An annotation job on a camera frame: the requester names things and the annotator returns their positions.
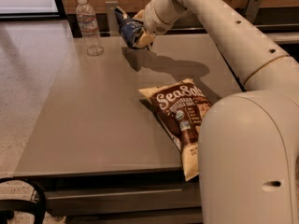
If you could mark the left metal wall bracket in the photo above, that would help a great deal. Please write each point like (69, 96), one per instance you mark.
(111, 17)

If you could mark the blue chip bag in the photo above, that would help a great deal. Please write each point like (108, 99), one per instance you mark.
(130, 29)

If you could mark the clear plastic water bottle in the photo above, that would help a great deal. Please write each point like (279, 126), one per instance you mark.
(88, 25)

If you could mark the metal wall bracket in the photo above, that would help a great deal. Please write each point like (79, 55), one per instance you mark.
(111, 17)
(252, 10)

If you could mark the right metal wall bracket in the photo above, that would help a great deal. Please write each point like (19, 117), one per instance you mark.
(252, 10)

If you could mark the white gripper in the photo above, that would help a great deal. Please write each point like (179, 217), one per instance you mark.
(151, 17)

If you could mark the brown yellow sea salt chip bag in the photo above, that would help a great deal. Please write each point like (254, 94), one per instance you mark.
(180, 108)

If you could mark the black chair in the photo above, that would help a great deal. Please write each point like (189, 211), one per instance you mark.
(37, 209)

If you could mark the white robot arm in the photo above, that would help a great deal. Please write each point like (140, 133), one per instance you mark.
(249, 141)

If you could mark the grey table drawer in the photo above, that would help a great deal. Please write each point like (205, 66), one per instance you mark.
(81, 202)

